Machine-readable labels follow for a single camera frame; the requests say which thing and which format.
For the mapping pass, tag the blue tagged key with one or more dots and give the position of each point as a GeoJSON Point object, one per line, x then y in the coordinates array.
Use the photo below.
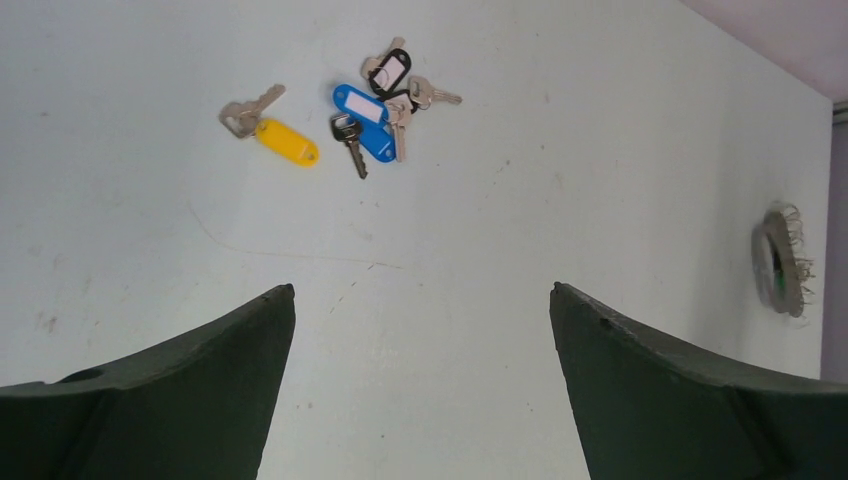
{"type": "Point", "coordinates": [362, 122]}
{"type": "Point", "coordinates": [400, 109]}

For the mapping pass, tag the black tagged key on table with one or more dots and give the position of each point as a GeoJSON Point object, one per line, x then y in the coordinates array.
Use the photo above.
{"type": "Point", "coordinates": [389, 75]}

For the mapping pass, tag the blue tagged key on table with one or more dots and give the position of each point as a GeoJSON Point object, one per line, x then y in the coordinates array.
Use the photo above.
{"type": "Point", "coordinates": [400, 109]}

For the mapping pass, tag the yellow tagged key on table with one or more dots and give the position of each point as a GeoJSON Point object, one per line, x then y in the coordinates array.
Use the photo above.
{"type": "Point", "coordinates": [247, 120]}

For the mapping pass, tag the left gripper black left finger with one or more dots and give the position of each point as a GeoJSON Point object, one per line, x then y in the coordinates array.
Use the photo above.
{"type": "Point", "coordinates": [196, 406]}

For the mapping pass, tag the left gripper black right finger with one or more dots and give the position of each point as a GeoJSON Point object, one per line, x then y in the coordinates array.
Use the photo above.
{"type": "Point", "coordinates": [648, 405]}

